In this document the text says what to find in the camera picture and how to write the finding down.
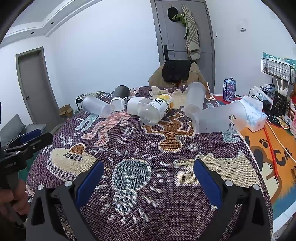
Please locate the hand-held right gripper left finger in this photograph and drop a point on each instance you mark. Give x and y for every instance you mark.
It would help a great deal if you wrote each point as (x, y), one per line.
(89, 182)

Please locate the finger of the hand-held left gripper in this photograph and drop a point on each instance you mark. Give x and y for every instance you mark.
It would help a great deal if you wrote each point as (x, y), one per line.
(29, 136)
(39, 140)

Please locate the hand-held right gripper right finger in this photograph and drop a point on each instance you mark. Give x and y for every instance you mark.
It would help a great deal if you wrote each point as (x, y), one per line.
(207, 183)

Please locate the frosted cup with cartoon print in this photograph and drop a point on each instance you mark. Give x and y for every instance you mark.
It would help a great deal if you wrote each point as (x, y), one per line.
(217, 119)

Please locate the plain frosted cup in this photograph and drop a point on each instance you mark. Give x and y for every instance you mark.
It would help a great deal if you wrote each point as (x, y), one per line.
(195, 99)
(96, 105)

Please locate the white cup with black rim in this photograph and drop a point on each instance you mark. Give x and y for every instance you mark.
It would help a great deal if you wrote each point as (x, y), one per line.
(135, 105)

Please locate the dark grey cup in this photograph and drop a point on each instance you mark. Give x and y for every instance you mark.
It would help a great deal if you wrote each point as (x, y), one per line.
(121, 92)

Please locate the person's left hand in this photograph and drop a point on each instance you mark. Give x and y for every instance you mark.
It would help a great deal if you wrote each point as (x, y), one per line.
(19, 195)

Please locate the grey sofa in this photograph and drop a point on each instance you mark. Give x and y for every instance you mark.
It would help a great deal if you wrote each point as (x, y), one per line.
(13, 128)

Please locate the cardboard box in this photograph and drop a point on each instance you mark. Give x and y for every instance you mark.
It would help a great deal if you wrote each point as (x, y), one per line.
(66, 111)

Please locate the grey room door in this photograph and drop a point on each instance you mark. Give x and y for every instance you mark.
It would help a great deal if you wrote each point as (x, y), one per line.
(34, 85)

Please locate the orange cat mat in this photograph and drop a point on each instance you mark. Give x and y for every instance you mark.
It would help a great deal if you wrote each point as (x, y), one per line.
(259, 148)

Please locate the printed purple blanket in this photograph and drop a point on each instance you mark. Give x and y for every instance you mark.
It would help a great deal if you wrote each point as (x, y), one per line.
(143, 143)

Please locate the white tissue pack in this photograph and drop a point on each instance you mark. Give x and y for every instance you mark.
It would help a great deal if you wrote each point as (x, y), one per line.
(254, 113)

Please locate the red book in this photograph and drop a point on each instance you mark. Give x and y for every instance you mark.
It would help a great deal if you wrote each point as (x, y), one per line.
(218, 98)

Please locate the clear bottle with yellow label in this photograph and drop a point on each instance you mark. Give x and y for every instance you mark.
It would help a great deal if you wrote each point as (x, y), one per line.
(156, 109)

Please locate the blue soda can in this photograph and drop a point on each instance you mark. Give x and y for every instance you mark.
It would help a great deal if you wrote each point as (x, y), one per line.
(229, 89)

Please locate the white power strip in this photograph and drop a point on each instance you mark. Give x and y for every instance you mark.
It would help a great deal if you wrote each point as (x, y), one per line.
(257, 92)

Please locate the black mesh organizer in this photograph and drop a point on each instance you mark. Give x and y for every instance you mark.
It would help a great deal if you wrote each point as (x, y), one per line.
(279, 104)

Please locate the person with dark hair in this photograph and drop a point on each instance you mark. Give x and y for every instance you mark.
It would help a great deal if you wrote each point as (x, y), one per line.
(156, 77)

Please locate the white plastic forks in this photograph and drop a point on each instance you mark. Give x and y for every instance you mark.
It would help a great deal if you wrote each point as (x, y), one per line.
(281, 89)

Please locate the grey entrance door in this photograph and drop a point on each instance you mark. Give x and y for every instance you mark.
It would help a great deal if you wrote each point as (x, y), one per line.
(178, 41)

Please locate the plaid scarf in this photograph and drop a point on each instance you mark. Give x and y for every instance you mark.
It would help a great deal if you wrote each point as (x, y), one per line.
(192, 34)

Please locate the black hat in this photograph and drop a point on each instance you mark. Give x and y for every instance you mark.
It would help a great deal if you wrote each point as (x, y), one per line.
(172, 14)

